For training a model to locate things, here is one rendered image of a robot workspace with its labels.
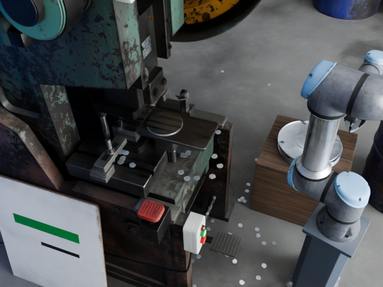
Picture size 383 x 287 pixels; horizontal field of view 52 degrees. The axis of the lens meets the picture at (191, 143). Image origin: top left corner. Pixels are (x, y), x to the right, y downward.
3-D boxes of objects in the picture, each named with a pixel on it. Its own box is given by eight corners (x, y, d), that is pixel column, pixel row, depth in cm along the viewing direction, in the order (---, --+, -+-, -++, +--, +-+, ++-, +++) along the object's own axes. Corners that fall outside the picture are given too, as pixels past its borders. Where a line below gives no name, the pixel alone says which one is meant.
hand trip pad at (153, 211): (167, 220, 118) (166, 204, 113) (159, 236, 114) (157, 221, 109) (146, 213, 120) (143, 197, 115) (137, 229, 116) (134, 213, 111)
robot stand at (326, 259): (341, 278, 176) (371, 220, 144) (324, 312, 165) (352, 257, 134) (303, 255, 184) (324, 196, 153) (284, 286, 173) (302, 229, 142)
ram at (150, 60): (171, 85, 133) (166, 0, 112) (153, 112, 123) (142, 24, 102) (126, 76, 137) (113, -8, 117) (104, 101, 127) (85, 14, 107)
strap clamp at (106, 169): (131, 148, 138) (127, 126, 130) (106, 183, 126) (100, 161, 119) (115, 144, 139) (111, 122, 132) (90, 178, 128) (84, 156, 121)
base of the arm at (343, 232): (365, 221, 144) (373, 204, 137) (349, 250, 136) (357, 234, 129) (326, 201, 151) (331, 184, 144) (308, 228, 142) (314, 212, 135)
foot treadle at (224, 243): (241, 244, 177) (241, 237, 173) (234, 263, 170) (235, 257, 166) (125, 206, 193) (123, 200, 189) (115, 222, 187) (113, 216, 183)
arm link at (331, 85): (320, 210, 136) (357, 91, 95) (282, 190, 143) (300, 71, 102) (335, 186, 142) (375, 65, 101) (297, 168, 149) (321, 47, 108)
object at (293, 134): (331, 121, 194) (332, 119, 193) (349, 163, 173) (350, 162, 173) (273, 122, 194) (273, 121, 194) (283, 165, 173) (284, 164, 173)
